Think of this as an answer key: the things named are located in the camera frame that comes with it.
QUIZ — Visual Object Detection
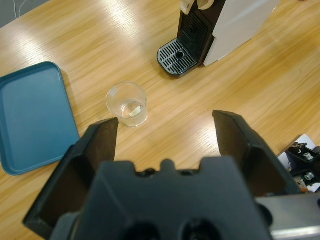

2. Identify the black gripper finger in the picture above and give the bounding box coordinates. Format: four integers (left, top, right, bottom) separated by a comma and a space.
23, 117, 119, 235
211, 109, 301, 199

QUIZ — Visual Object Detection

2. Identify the clear glass cup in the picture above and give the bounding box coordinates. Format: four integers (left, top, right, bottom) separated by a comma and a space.
105, 81, 149, 128

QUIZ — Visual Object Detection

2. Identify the white capsule coffee machine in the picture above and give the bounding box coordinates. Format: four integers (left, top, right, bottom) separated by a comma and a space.
176, 0, 280, 67

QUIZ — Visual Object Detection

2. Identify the teal plastic tray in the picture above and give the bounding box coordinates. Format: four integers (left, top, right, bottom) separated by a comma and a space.
0, 61, 81, 177

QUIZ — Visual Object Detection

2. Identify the silver drip tray grille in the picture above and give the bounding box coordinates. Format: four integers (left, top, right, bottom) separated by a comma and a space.
156, 38, 199, 78

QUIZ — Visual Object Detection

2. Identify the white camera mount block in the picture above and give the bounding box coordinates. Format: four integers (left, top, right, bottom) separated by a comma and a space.
276, 134, 320, 193

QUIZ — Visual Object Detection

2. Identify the white floor cable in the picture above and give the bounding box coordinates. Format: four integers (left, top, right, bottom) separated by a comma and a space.
13, 0, 29, 19

